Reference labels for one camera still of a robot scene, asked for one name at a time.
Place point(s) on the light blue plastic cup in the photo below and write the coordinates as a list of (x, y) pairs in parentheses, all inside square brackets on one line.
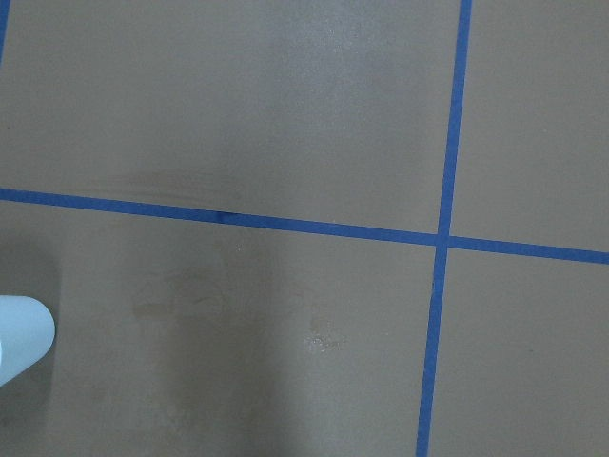
[(27, 334)]

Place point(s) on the brown paper table cover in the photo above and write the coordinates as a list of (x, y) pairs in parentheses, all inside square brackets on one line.
[(308, 228)]

